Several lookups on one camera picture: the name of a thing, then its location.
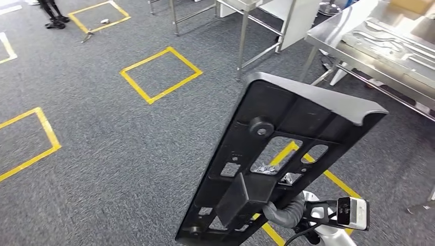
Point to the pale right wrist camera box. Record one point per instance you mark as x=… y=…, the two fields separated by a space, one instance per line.
x=357 y=214

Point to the stainless steel workbench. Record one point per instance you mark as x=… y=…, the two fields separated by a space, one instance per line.
x=336 y=30

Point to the chrome round-base stand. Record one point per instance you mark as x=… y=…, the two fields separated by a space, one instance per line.
x=329 y=8

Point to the stainless steel table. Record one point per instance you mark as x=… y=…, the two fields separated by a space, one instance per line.
x=174 y=20
x=243 y=44

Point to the person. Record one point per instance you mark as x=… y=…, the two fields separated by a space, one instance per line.
x=51 y=6

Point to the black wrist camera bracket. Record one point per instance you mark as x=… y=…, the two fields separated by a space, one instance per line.
x=323 y=203

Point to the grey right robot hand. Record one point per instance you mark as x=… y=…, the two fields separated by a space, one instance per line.
x=268 y=169

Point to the small metal floor tool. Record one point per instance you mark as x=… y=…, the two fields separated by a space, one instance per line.
x=87 y=36

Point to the black plastic mounting plate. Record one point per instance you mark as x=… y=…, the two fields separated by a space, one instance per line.
x=306 y=98

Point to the small white floor object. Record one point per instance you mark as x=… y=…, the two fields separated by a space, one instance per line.
x=104 y=21

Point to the white stand foot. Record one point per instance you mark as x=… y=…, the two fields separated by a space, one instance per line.
x=338 y=74

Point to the stamped silver metal panel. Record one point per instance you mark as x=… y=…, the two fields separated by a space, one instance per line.
x=384 y=47

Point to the white cabinet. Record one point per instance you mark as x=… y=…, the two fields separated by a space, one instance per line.
x=299 y=23

